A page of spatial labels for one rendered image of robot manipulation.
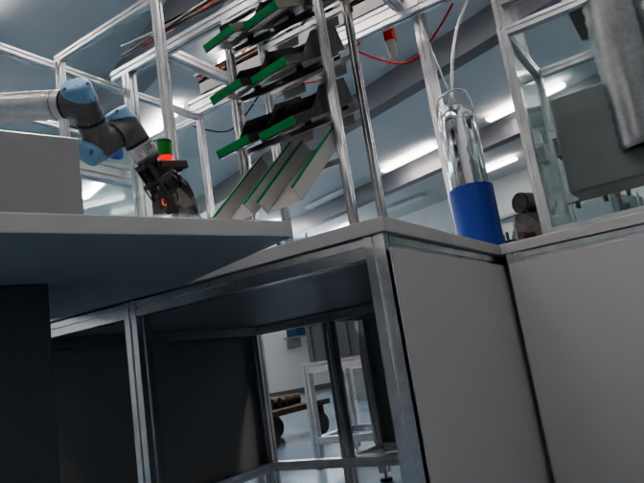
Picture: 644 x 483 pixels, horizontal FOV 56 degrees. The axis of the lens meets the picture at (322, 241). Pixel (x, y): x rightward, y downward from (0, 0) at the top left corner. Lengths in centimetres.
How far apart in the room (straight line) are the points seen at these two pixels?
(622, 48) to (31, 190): 158
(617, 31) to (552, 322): 85
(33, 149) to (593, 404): 147
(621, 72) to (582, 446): 103
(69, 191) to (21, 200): 9
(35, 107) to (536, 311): 143
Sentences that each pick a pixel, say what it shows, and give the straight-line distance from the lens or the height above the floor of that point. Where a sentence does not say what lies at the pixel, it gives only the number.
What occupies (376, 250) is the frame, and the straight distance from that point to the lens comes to 119.
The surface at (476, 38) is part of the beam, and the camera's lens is 661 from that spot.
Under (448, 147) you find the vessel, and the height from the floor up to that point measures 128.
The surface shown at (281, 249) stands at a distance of 130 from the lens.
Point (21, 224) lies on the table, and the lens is 91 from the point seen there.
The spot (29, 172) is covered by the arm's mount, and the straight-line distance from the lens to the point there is 129.
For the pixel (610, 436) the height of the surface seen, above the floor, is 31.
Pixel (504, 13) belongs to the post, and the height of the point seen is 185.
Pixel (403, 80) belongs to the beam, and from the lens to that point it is 717.
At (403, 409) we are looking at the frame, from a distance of 118.
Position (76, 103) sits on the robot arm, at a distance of 166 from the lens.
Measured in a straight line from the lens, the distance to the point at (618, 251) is 178.
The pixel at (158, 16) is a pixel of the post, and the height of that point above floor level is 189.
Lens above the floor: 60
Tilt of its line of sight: 11 degrees up
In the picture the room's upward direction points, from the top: 9 degrees counter-clockwise
